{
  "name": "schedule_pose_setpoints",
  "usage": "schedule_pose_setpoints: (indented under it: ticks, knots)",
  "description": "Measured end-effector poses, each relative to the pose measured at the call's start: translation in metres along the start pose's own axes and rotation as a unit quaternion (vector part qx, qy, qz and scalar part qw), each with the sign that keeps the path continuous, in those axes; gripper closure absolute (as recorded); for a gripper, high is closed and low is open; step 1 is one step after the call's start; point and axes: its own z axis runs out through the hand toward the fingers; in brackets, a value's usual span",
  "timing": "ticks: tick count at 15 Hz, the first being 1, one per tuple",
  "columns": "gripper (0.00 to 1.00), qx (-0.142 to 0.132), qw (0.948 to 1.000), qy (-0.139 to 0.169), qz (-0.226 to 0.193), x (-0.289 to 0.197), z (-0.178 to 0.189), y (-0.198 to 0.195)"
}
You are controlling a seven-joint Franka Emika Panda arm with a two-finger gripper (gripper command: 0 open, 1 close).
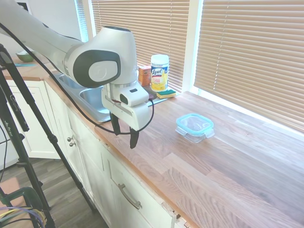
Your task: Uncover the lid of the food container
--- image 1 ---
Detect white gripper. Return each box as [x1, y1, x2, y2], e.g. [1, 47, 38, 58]
[101, 85, 150, 150]

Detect clear glass food container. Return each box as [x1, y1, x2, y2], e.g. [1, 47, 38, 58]
[175, 128, 216, 143]

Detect stainless steel sink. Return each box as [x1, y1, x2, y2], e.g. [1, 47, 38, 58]
[48, 72, 167, 123]

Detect white kitchen base cabinet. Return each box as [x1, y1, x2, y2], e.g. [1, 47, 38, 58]
[6, 79, 181, 228]

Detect yellow green sponge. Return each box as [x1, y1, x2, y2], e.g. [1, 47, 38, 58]
[156, 89, 177, 100]

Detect small orange cardboard box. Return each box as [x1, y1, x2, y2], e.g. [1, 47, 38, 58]
[138, 66, 152, 86]

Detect yellow Lysol wipes canister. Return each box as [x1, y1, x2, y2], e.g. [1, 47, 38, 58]
[151, 54, 170, 93]

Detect narrow tan window blind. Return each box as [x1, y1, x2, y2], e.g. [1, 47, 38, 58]
[91, 0, 190, 93]

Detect green bowl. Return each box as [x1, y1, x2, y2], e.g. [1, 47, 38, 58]
[15, 51, 35, 62]

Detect wide tan window blind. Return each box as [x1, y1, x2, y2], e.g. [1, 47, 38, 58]
[193, 0, 304, 133]

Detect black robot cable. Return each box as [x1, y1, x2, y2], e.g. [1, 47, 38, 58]
[0, 22, 155, 135]

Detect silver drawer handle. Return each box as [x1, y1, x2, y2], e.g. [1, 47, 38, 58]
[118, 183, 143, 210]

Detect green metal frame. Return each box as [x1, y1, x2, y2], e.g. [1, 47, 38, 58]
[0, 186, 45, 228]

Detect yellow cable bundle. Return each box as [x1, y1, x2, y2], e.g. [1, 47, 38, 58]
[0, 208, 46, 223]

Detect black camera tripod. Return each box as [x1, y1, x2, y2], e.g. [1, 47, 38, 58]
[0, 44, 97, 228]

